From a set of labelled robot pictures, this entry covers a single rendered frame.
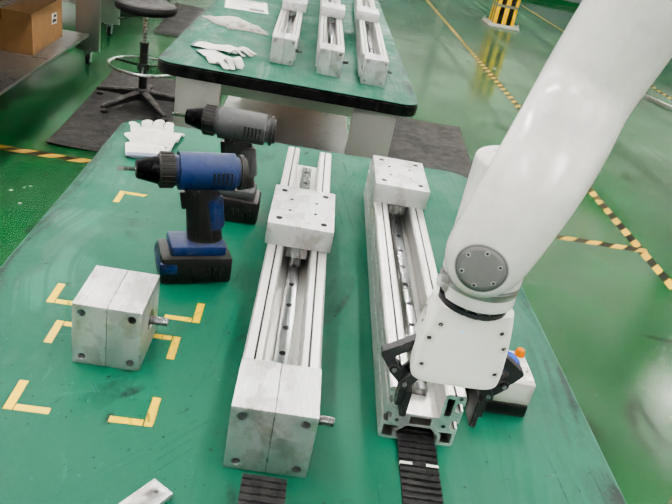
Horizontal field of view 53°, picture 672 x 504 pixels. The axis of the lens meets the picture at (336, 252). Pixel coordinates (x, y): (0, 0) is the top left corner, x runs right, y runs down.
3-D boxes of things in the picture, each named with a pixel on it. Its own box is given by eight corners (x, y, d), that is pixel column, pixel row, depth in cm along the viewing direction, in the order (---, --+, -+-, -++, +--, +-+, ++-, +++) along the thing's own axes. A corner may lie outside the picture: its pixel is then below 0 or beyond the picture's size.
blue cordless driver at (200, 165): (237, 283, 116) (252, 164, 106) (115, 287, 109) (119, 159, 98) (228, 260, 122) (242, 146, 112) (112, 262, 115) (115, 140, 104)
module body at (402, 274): (450, 446, 90) (468, 397, 86) (377, 435, 90) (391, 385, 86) (404, 201, 161) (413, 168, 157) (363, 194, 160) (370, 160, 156)
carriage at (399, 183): (422, 222, 138) (430, 191, 135) (369, 213, 137) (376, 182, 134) (415, 191, 152) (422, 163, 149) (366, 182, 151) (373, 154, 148)
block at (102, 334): (156, 374, 92) (160, 316, 88) (71, 361, 91) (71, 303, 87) (172, 331, 101) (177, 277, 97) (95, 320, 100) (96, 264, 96)
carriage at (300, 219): (327, 268, 114) (334, 232, 111) (262, 257, 114) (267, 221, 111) (329, 226, 129) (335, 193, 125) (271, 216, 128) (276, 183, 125)
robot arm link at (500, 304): (444, 286, 68) (436, 311, 69) (529, 300, 69) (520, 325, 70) (434, 247, 75) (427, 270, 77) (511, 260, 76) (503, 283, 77)
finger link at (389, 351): (383, 331, 75) (379, 372, 77) (453, 334, 75) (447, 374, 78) (382, 325, 76) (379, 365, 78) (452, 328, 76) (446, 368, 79)
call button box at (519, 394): (524, 418, 98) (537, 384, 95) (458, 408, 98) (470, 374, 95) (512, 382, 105) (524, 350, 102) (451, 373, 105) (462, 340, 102)
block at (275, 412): (326, 481, 81) (340, 421, 77) (222, 467, 80) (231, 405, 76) (327, 428, 89) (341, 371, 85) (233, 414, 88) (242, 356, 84)
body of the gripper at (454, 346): (433, 301, 69) (408, 386, 74) (530, 317, 70) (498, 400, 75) (426, 265, 76) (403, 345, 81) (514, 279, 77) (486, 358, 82)
